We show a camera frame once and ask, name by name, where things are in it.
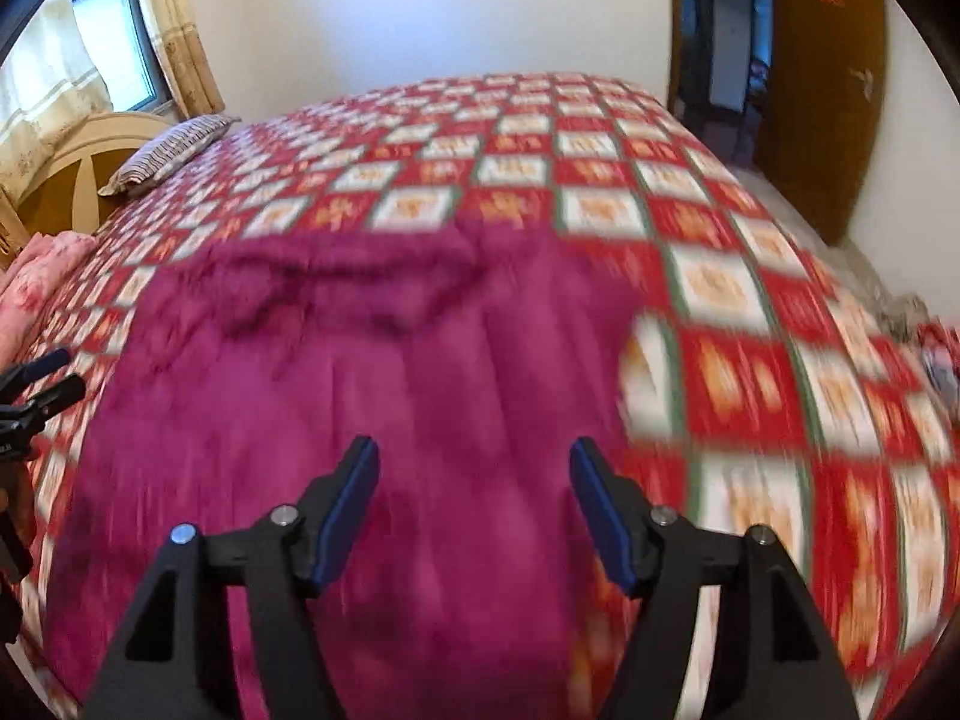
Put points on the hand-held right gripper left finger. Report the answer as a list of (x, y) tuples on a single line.
[(341, 517)]

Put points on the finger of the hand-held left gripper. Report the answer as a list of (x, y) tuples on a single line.
[(45, 405), (34, 371)]

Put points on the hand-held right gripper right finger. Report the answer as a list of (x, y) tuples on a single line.
[(604, 517)]

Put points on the magenta puffer jacket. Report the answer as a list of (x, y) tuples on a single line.
[(300, 360)]

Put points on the pile of clothes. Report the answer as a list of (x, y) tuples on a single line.
[(930, 352)]

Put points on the pink folded quilt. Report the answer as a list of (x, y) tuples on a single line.
[(37, 285)]

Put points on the wooden bed headboard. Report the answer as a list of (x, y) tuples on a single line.
[(67, 172)]

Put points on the red printed bedspread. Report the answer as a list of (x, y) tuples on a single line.
[(750, 360)]

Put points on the striped pillow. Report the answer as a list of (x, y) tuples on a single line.
[(169, 150)]

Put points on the beige floral curtain with sheer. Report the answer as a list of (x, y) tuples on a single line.
[(45, 90)]

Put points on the window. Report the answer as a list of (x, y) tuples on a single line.
[(116, 37)]

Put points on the narrow beige floral curtain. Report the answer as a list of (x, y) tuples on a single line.
[(180, 37)]

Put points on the brown wooden door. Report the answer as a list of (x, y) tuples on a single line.
[(825, 90)]

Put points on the brown door frame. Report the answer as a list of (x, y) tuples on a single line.
[(675, 30)]

